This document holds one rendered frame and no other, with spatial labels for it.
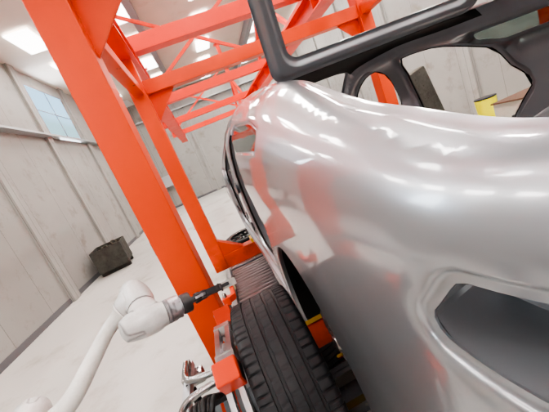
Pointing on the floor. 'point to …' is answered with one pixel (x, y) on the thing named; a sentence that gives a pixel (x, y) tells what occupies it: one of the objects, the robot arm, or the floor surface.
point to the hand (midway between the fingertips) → (227, 283)
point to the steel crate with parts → (112, 257)
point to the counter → (504, 108)
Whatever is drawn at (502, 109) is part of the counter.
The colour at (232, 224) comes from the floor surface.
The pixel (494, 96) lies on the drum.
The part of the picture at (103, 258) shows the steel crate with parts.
